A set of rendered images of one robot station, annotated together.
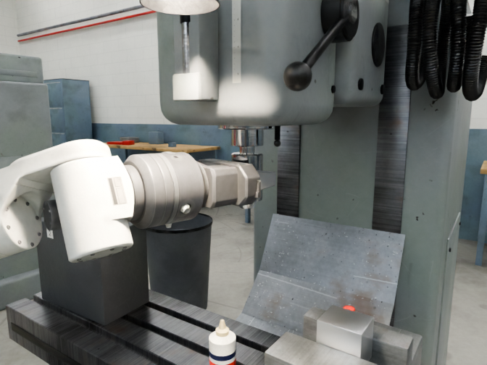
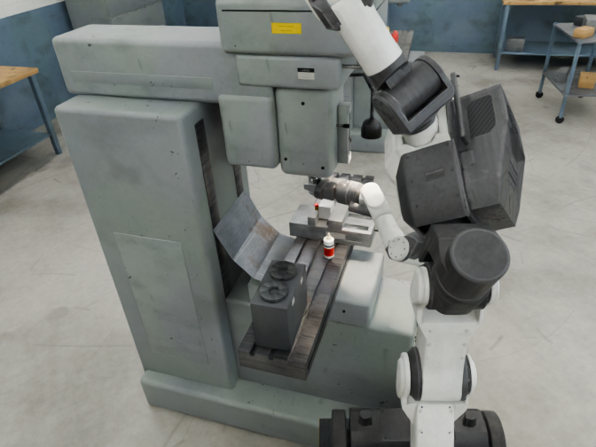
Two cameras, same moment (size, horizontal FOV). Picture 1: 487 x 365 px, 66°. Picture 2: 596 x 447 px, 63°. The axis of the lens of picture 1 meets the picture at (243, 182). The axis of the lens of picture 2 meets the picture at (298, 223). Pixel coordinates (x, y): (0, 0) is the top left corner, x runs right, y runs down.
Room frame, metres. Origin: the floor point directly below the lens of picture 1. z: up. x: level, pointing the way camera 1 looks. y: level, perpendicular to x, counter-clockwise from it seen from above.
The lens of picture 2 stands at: (1.02, 1.49, 2.12)
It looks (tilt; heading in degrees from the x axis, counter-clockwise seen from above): 34 degrees down; 255
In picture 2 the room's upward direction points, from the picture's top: 3 degrees counter-clockwise
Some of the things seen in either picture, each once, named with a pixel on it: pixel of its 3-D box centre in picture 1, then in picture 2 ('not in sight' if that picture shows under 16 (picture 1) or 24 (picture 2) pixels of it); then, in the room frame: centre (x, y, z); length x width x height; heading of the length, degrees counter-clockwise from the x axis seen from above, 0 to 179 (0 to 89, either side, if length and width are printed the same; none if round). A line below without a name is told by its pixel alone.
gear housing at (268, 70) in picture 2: not in sight; (298, 61); (0.59, -0.03, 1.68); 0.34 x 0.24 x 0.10; 146
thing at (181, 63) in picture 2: not in sight; (173, 62); (0.97, -0.28, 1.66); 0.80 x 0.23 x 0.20; 146
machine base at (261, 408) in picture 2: not in sight; (274, 371); (0.76, -0.14, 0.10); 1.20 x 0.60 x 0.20; 146
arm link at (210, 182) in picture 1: (196, 186); (336, 191); (0.49, 0.06, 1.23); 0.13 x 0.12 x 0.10; 42
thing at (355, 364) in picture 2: not in sight; (325, 339); (0.53, 0.01, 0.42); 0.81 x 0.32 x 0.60; 146
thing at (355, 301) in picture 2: not in sight; (317, 278); (0.55, -0.01, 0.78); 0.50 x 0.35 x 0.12; 146
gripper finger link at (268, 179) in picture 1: (261, 180); not in sight; (0.53, -0.03, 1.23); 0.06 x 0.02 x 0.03; 132
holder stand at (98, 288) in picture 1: (91, 258); (280, 302); (0.79, 0.33, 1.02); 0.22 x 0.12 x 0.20; 58
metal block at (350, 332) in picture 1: (344, 338); (326, 208); (0.47, -0.14, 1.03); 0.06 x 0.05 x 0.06; 55
